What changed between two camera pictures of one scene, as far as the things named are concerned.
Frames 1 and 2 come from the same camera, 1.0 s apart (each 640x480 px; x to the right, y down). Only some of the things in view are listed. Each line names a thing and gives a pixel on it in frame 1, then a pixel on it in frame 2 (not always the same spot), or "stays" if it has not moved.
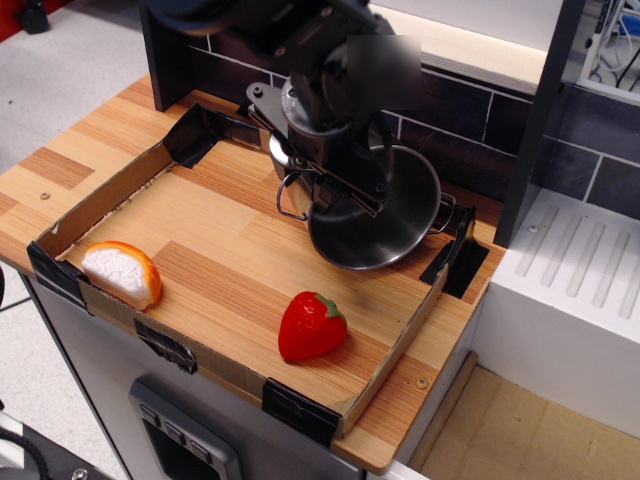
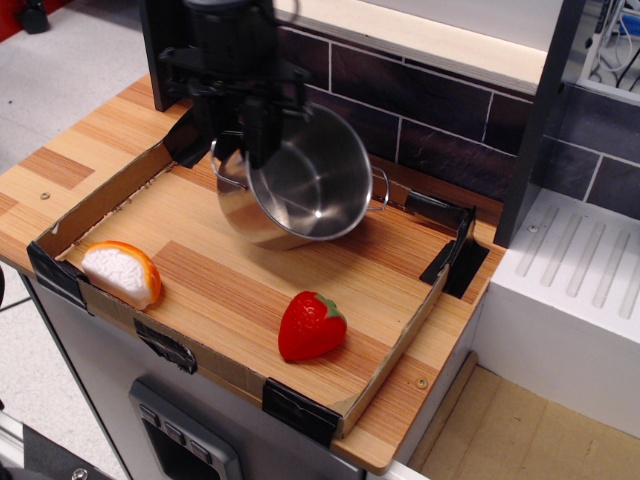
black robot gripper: [310, 117] -> [230, 50]
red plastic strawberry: [309, 326] stays
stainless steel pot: [354, 236] -> [323, 189]
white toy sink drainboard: [562, 313] stays
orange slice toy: [122, 272] stays
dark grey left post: [170, 62] stays
